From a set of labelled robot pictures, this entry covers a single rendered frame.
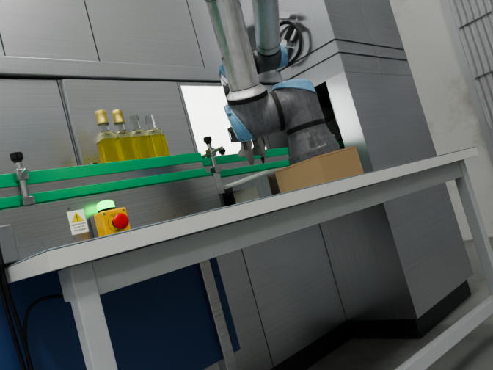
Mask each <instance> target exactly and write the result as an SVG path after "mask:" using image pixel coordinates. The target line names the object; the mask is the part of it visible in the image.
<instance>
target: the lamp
mask: <svg viewBox="0 0 493 370"><path fill-rule="evenodd" d="M97 209H98V213H99V212H102V211H108V210H112V209H116V208H115V206H114V202H113V201H112V200H104V201H101V202H99V203H98V204H97Z"/></svg>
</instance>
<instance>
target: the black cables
mask: <svg viewBox="0 0 493 370"><path fill-rule="evenodd" d="M0 272H1V274H0V294H1V299H2V302H3V305H4V310H5V313H6V316H7V321H8V324H9V326H10V331H11V334H12V339H13V341H14V345H15V348H16V352H17V354H18V359H19V361H20V365H21V368H22V370H26V366H25V363H24V360H23V356H22V353H21V348H20V346H19V343H18V339H17V335H16V333H15V328H14V325H13V323H12V318H11V315H10V310H9V307H8V304H7V299H8V302H9V304H10V308H11V311H12V314H13V316H14V319H15V323H16V325H17V328H18V332H19V335H20V337H21V342H22V344H23V349H24V352H25V355H26V362H27V366H28V370H34V369H33V365H32V360H31V357H30V354H29V347H28V341H27V319H28V315H29V312H30V310H31V309H32V307H34V306H35V305H36V304H37V303H39V302H42V301H43V300H48V299H53V298H61V297H64V296H63V294H55V295H50V296H46V297H42V298H40V299H38V300H36V301H34V302H33V303H32V304H31V305H30V306H29V307H28V308H27V309H26V312H25V315H24V320H23V329H22V326H21V323H20V320H19V318H18V314H17V311H16V309H15V306H14V303H13V300H12V296H11V293H10V289H9V286H8V282H7V277H6V275H5V271H4V267H1V268H0ZM1 279H2V281H3V284H4V287H3V284H2V281H1ZM4 289H5V291H6V295H7V299H6V296H5V293H4Z"/></svg>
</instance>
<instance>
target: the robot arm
mask: <svg viewBox="0 0 493 370"><path fill-rule="evenodd" d="M205 2H206V4H207V7H208V11H209V15H210V18H211V23H212V26H213V30H214V34H215V37H216V41H217V45H218V48H219V53H220V56H221V58H222V63H221V65H220V66H219V67H218V71H219V78H220V79H221V82H222V87H223V90H224V95H225V98H226V101H227V104H226V105H225V106H224V111H225V113H226V115H227V119H228V120H229V122H230V127H229V128H228V129H227V131H228V134H229V137H230V141H231V142H232V143H234V142H240V143H241V149H240V150H239V152H238V156H239V157H247V160H248V161H249V163H250V164H251V165H253V163H254V159H255V158H254V156H260V158H261V160H262V163H263V164H264V163H265V160H266V149H265V146H266V145H265V140H264V137H265V136H267V135H270V134H274V133H277V132H280V131H285V132H286V134H287V137H288V161H289V164H290V166H291V165H293V164H297V163H299V162H303V161H305V160H307V159H311V158H313V157H315V156H320V155H323V154H325V153H331V152H333V151H336V150H340V146H339V143H338V142H337V140H336V139H335V138H334V136H333V135H332V133H331V132H330V130H329V129H328V128H327V126H326V122H325V119H324V116H323V113H322V111H321V106H320V104H319V101H318V97H317V92H316V91H315V88H314V86H313V83H312V82H311V81H310V80H308V79H291V80H287V81H283V82H281V83H278V84H275V85H274V86H273V87H272V92H267V89H266V87H265V86H263V85H262V84H261V83H260V82H259V78H258V74H261V73H265V72H268V71H270V70H277V69H278V68H281V67H284V66H286V65H287V64H288V53H287V51H286V48H285V46H284V45H283V44H282V43H280V16H279V0H252V9H253V16H254V24H255V39H256V46H257V50H256V51H252V49H251V45H250V42H249V36H248V33H247V28H246V24H245V21H244V16H243V13H242V9H241V3H240V0H205ZM251 140H252V141H251ZM252 144H253V148H252ZM253 155H254V156H253Z"/></svg>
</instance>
